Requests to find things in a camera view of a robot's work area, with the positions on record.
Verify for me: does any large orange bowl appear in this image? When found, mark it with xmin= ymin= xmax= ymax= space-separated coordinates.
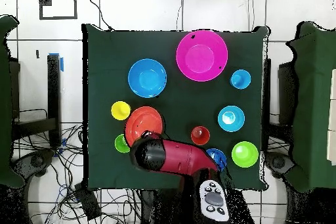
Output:
xmin=124 ymin=106 xmax=164 ymax=148

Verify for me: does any large blue bowl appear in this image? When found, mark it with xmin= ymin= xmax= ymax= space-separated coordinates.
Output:
xmin=127 ymin=58 xmax=168 ymax=99

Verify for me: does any orange cup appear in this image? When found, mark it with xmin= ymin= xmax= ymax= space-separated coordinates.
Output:
xmin=190 ymin=125 xmax=211 ymax=146

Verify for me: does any yellow cup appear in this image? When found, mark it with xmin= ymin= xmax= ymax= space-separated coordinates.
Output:
xmin=110 ymin=101 xmax=131 ymax=122

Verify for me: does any green cup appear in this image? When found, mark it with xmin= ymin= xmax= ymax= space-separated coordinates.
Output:
xmin=114 ymin=133 xmax=131 ymax=154

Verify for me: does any large pink bowl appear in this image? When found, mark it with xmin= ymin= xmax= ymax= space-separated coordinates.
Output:
xmin=175 ymin=30 xmax=228 ymax=82

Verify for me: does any light blue ribbed bowl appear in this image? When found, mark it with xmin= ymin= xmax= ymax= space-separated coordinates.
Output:
xmin=217 ymin=105 xmax=245 ymax=133

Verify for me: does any dark green tablecloth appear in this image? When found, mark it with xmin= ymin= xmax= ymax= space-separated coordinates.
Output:
xmin=82 ymin=23 xmax=268 ymax=190

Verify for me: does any dark blue ribbed bowl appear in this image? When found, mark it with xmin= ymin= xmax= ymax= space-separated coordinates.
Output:
xmin=205 ymin=148 xmax=227 ymax=172

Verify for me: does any light blue cup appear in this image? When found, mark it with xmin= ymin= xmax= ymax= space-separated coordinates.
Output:
xmin=230 ymin=69 xmax=252 ymax=90

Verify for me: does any green ribbed bowl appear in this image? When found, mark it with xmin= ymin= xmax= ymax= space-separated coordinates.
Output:
xmin=231 ymin=141 xmax=259 ymax=168

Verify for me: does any black bench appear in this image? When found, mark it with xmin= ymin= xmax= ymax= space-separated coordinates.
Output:
xmin=10 ymin=54 xmax=62 ymax=147

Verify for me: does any blue tape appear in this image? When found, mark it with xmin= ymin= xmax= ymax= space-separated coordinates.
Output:
xmin=48 ymin=52 xmax=64 ymax=72

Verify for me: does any black box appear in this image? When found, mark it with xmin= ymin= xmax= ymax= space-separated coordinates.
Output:
xmin=73 ymin=182 xmax=102 ymax=221

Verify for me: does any black office chair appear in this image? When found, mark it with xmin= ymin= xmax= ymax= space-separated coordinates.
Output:
xmin=11 ymin=150 xmax=56 ymax=180
xmin=264 ymin=151 xmax=296 ymax=179

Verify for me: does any bundle of floor cables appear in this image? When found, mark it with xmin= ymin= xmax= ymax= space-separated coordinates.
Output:
xmin=12 ymin=123 xmax=142 ymax=224

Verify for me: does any thin black floor cable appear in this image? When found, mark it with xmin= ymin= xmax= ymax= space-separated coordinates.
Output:
xmin=85 ymin=0 xmax=114 ymax=31

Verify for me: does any black square floor frame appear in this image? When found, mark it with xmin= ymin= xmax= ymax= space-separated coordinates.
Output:
xmin=38 ymin=0 xmax=78 ymax=20

